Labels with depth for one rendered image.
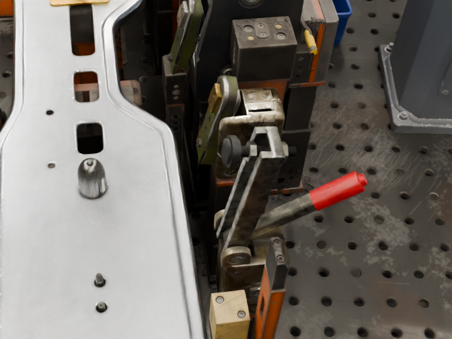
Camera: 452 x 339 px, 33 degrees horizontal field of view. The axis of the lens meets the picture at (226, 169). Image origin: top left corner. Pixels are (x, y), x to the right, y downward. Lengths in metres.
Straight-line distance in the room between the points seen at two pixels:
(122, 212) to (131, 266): 0.07
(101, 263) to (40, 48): 0.35
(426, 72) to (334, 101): 0.19
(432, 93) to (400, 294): 0.36
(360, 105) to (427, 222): 0.27
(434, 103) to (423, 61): 0.09
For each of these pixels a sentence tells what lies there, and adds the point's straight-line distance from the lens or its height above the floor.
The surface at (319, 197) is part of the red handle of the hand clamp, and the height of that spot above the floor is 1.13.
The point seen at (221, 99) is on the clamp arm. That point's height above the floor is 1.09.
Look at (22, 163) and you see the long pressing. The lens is 0.94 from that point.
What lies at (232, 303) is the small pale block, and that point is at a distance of 0.75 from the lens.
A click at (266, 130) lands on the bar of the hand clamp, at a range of 0.68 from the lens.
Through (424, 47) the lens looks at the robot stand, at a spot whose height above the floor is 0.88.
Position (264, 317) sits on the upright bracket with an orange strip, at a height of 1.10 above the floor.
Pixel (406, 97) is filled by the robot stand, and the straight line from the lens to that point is 1.39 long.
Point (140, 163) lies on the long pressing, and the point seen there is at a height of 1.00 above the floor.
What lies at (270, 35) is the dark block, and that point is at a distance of 0.91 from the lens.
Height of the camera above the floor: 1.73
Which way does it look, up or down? 53 degrees down
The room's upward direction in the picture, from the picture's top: 5 degrees clockwise
